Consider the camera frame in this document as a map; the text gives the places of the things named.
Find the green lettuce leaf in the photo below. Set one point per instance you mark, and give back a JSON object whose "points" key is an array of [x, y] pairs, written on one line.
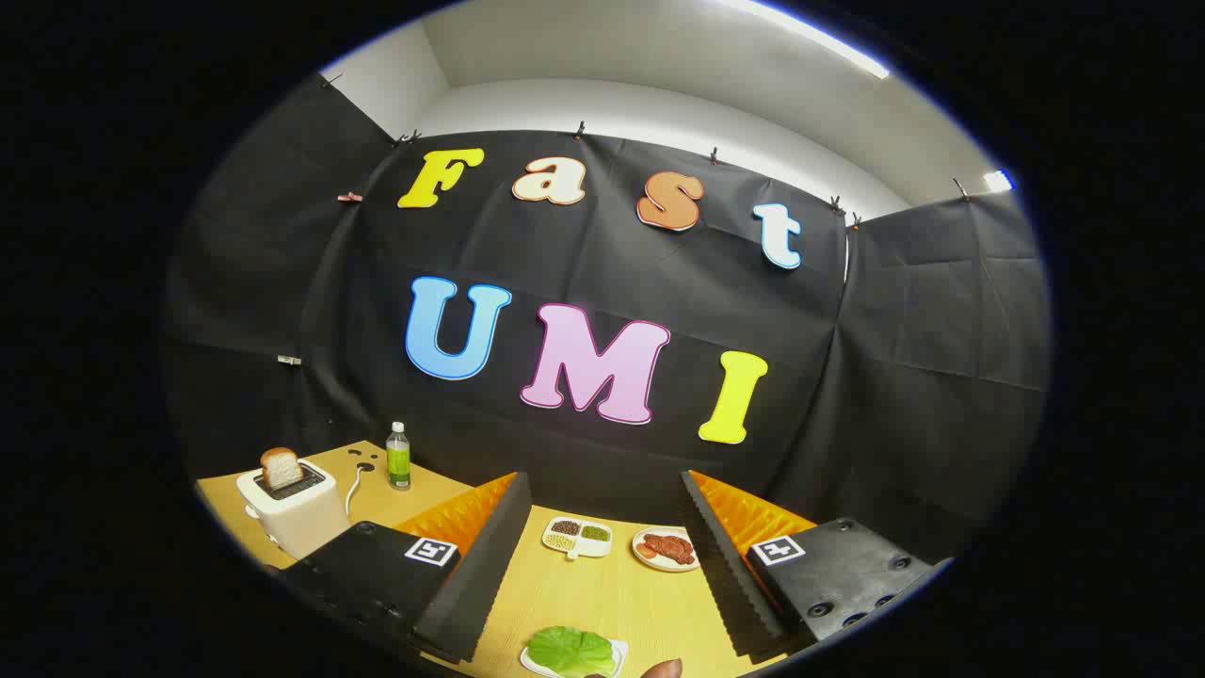
{"points": [[570, 652]]}

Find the white square plate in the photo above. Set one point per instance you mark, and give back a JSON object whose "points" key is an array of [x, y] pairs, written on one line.
{"points": [[619, 650]]}

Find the white oval meat plate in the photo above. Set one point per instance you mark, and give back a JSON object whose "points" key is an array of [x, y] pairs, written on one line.
{"points": [[650, 562]]}

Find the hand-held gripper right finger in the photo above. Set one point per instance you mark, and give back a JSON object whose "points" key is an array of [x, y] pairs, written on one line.
{"points": [[730, 574]]}

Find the red meat patty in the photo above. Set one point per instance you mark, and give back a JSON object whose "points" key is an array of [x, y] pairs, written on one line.
{"points": [[670, 548]]}

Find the green label plastic bottle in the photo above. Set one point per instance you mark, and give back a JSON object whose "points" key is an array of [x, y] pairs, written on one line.
{"points": [[399, 461]]}

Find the small ceiling light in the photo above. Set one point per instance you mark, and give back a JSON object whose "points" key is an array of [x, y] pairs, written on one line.
{"points": [[998, 181]]}

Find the black backdrop cloth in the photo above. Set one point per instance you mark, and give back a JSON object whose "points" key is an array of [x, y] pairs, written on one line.
{"points": [[612, 254]]}

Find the white bread slice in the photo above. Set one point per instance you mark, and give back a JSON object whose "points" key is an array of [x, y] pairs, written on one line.
{"points": [[281, 468]]}

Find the white toaster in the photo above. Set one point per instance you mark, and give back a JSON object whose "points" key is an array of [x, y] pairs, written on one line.
{"points": [[301, 523]]}

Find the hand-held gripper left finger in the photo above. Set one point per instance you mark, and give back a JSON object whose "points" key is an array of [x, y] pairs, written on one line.
{"points": [[480, 584]]}

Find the divided white bean dish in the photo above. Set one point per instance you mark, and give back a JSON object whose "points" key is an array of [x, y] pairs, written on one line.
{"points": [[565, 541]]}

